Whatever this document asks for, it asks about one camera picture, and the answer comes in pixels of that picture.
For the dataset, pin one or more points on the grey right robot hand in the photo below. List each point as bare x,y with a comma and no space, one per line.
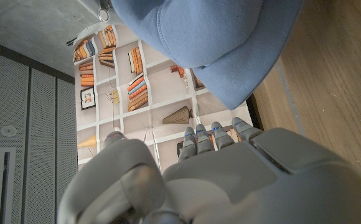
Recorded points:
101,9

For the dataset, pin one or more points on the blue hoodie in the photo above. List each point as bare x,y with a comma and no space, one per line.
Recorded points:
205,37

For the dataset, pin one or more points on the printed bookshelf backdrop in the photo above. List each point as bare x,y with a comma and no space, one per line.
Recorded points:
165,102

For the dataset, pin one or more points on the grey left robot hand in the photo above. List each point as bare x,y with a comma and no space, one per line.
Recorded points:
246,180

